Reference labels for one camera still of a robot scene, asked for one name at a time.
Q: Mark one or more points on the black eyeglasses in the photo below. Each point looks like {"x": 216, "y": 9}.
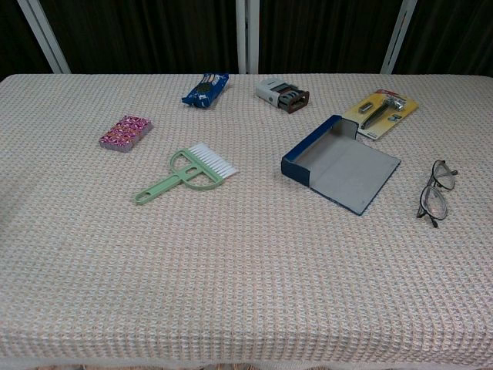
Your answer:
{"x": 426, "y": 190}

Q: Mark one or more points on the green brush white bristles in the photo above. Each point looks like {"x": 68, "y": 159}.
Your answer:
{"x": 185, "y": 175}

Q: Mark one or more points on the pink woven tablecloth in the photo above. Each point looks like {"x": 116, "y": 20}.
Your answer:
{"x": 231, "y": 270}

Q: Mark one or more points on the grey date stamp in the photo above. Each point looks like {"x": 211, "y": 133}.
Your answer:
{"x": 275, "y": 92}

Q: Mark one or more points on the blue cookie packet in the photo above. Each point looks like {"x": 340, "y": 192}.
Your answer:
{"x": 204, "y": 91}

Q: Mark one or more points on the pink patterned tissue pack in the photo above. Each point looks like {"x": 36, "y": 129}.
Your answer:
{"x": 124, "y": 133}

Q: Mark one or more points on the razor on yellow card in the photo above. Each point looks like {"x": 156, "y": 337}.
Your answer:
{"x": 379, "y": 112}

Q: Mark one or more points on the black curtain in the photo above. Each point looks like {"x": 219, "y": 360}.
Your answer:
{"x": 146, "y": 34}

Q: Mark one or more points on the white vertical frame pole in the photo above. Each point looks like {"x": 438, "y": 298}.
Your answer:
{"x": 246, "y": 36}

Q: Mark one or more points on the white slanted frame pole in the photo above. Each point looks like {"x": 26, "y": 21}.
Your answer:
{"x": 398, "y": 36}
{"x": 44, "y": 36}

